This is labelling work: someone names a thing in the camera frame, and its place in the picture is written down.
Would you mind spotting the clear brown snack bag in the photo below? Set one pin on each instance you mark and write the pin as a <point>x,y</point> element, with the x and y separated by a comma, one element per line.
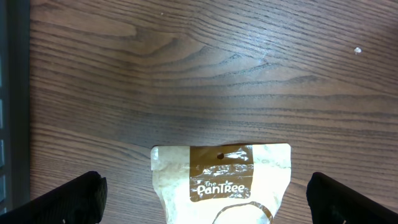
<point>238,183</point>

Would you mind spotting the grey plastic mesh basket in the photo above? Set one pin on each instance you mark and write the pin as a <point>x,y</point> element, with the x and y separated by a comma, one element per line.
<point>15,161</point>

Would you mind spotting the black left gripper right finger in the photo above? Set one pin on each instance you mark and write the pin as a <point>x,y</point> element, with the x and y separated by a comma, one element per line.
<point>332,202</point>

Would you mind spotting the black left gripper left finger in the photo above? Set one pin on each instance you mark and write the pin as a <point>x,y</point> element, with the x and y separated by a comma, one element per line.
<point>79,201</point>

